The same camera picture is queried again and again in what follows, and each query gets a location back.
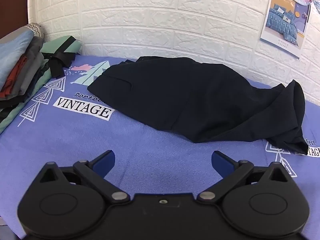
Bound bedding wall poster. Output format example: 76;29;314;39
260;0;311;59

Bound black pants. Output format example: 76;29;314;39
88;56;309;154

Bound stack of folded clothes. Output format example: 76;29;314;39
1;23;44;122

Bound purple printed bed sheet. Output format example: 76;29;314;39
1;56;319;239

